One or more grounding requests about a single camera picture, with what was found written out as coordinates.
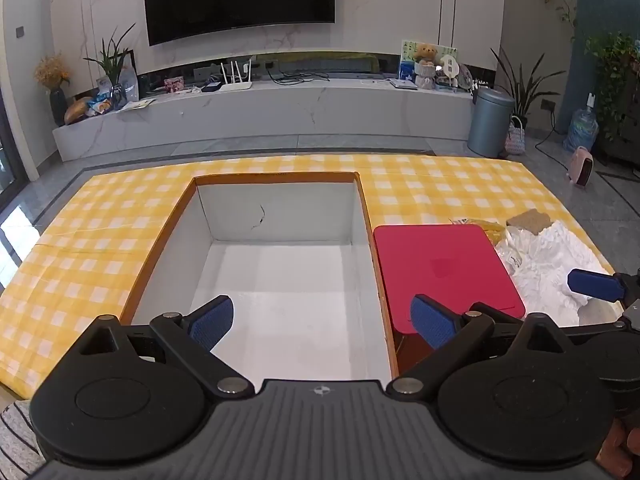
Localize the yellow checkered tablecloth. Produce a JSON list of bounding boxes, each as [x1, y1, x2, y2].
[[0, 154, 619, 402]]

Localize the person's right hand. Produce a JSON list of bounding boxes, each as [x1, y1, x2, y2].
[[602, 417, 640, 479]]

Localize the white hand fan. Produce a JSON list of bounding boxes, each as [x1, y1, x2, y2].
[[439, 54, 460, 93]]

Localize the vase with yellow flowers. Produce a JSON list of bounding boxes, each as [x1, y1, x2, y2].
[[33, 53, 71, 128]]

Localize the bushy potted plant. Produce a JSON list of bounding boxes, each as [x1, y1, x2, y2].
[[584, 30, 640, 142]]

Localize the person's striped clothing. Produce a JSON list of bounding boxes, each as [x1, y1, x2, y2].
[[0, 399, 47, 480]]

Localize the grey trash can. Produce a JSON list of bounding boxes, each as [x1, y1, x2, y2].
[[467, 86, 516, 159]]

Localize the black cables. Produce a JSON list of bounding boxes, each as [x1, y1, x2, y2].
[[264, 66, 332, 85]]

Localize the green leafy potted plant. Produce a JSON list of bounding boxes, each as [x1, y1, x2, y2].
[[82, 22, 139, 111]]

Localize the green picture card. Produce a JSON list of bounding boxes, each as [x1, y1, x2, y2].
[[399, 39, 459, 82]]

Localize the red box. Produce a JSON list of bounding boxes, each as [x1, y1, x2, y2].
[[372, 224, 527, 377]]

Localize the blue snack bag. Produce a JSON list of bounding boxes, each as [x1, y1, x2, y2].
[[87, 89, 114, 116]]

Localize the white router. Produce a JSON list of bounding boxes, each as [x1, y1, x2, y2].
[[219, 59, 254, 92]]

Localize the white marble tv console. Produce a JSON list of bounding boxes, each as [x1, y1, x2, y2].
[[52, 50, 477, 163]]

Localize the orange cardboard storage box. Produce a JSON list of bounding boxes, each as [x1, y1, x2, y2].
[[119, 171, 401, 387]]

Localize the white fluffy cloth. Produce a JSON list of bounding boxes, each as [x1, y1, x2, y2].
[[494, 217, 614, 330]]

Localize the yellow plastic packet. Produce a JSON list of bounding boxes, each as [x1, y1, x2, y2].
[[448, 217, 507, 247]]

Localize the brown round bag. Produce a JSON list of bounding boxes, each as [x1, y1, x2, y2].
[[63, 95, 96, 126]]

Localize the black floor cable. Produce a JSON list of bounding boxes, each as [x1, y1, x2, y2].
[[534, 109, 574, 167]]

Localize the long-leaf potted plant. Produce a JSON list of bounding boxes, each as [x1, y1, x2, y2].
[[489, 47, 562, 122]]

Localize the brown toast-shaped sponge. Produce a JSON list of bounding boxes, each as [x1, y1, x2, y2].
[[506, 209, 552, 236]]

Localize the brown teddy bear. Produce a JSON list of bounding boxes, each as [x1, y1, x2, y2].
[[412, 42, 444, 91]]

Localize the blue water bottle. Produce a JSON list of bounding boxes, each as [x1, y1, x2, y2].
[[563, 92, 600, 154]]

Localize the pink space heater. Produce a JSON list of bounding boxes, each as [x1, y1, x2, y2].
[[566, 145, 595, 189]]

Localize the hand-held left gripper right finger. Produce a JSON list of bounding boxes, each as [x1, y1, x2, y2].
[[384, 293, 569, 402]]

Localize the clear plastic jug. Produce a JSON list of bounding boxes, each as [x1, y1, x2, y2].
[[119, 55, 140, 104]]

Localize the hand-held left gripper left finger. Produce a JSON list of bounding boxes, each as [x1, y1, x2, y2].
[[75, 294, 255, 400]]

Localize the pastel woven basket bag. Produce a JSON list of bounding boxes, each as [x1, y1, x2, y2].
[[504, 115, 527, 156]]

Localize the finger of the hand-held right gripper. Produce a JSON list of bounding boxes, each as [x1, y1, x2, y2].
[[567, 268, 640, 307], [470, 301, 633, 337]]

